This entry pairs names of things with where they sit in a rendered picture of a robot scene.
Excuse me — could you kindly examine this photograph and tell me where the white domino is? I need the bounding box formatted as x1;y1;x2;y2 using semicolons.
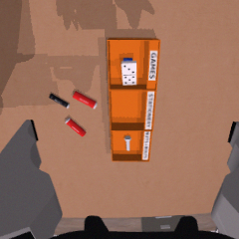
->
121;61;136;85

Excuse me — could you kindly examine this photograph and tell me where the red battery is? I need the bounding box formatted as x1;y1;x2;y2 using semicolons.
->
66;118;86;136
73;91;97;109

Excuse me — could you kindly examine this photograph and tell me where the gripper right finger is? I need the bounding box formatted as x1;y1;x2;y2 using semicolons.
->
211;121;239;239

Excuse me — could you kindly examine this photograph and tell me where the black battery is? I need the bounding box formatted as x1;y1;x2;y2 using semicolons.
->
49;94;70;108

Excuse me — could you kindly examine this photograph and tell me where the orange bin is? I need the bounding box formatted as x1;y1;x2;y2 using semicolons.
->
107;38;160;161

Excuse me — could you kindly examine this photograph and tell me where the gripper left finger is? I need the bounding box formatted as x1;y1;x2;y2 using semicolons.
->
0;119;63;239

